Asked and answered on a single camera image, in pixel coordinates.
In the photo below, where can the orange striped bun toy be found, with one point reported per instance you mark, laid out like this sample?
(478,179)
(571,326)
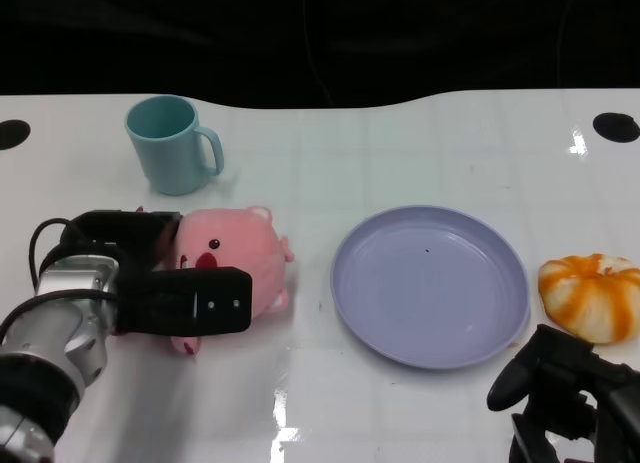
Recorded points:
(590,303)

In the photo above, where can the black table grommet hole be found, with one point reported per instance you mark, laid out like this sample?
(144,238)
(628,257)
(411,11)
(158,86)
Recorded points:
(12,134)
(617,127)

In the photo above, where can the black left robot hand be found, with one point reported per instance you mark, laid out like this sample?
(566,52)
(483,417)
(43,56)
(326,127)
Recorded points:
(165,298)

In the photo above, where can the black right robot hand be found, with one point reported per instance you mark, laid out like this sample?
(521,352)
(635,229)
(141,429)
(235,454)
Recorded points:
(600,398)

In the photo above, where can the pink plush beaver doll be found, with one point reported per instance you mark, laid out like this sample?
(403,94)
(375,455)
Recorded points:
(240,243)

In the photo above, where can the purple plastic plate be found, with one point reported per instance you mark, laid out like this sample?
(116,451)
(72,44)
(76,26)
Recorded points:
(430,293)

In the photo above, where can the black backdrop cloth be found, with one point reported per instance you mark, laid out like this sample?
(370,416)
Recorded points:
(200,38)

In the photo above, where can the light blue plastic mug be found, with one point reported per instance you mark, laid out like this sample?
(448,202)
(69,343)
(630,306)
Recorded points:
(165,158)

